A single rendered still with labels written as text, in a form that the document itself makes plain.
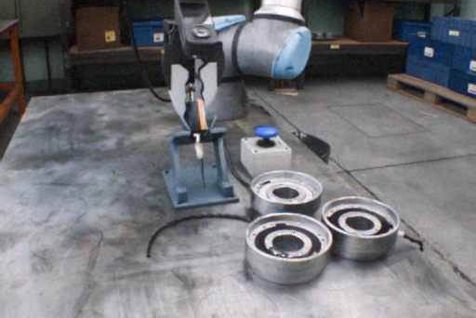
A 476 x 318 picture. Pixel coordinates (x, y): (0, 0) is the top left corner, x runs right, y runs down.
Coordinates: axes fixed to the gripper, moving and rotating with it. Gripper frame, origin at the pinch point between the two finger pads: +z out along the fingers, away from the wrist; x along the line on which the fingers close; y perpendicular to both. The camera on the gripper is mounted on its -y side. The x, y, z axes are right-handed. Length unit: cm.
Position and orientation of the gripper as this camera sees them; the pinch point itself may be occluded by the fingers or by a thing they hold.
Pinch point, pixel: (193, 112)
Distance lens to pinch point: 71.9
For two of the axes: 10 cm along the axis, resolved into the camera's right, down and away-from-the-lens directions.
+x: -9.5, 0.9, -3.0
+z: -0.2, 9.3, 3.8
